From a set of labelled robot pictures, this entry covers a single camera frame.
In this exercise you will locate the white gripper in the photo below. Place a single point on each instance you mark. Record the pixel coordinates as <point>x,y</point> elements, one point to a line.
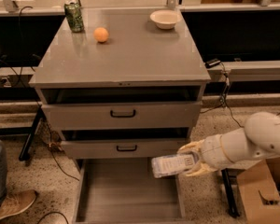
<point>212,152</point>

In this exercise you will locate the clear plastic bottle white label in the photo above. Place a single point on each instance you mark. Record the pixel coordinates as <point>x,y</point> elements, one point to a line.
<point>173,164</point>

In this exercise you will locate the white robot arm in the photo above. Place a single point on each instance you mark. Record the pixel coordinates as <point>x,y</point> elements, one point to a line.
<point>259,139</point>

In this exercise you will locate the grey drawer cabinet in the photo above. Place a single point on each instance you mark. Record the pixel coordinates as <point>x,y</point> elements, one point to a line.
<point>136,54</point>

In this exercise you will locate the bottom grey drawer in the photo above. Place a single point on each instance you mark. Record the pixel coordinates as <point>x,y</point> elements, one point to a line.
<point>125,191</point>

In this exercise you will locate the grey drawer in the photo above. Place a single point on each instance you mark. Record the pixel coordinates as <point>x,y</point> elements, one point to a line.
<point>125,191</point>
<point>122,108</point>
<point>123,143</point>

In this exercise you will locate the middle grey drawer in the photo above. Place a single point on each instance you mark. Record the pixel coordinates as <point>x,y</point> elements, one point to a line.
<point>123,143</point>

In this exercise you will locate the top grey drawer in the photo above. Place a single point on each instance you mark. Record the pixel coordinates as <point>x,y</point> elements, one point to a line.
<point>122,108</point>

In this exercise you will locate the black table leg right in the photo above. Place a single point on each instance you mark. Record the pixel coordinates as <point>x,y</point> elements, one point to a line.
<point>233,210</point>

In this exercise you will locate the black table leg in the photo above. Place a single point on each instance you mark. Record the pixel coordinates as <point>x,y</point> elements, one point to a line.
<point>233,210</point>
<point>29,131</point>

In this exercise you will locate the cardboard box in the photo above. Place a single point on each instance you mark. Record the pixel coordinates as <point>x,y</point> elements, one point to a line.
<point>259,193</point>

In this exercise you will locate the black power adapter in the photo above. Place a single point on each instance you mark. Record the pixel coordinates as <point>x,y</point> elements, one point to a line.
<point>212,63</point>

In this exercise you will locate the white paper bowl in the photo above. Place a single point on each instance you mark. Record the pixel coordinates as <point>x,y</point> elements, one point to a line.
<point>165,19</point>

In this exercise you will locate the orange fruit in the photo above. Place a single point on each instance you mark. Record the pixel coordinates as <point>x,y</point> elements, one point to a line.
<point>100,34</point>

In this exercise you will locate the black table leg left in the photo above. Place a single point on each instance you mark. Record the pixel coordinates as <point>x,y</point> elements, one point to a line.
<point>29,131</point>

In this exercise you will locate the green soda can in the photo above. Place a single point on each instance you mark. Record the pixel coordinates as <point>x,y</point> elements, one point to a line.
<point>74,16</point>

